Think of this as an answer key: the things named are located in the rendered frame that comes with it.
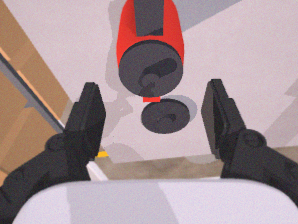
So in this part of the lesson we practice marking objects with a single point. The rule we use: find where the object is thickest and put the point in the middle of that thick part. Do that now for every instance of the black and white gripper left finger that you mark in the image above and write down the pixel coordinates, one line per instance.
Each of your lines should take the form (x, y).
(59, 162)

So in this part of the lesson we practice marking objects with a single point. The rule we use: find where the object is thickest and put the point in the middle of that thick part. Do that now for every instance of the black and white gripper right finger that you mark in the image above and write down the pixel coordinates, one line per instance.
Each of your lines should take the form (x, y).
(251, 158)

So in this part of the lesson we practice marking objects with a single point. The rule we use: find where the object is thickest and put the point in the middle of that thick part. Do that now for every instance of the dark grey round disk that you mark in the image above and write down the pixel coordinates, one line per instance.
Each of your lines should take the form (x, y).
(165, 117)

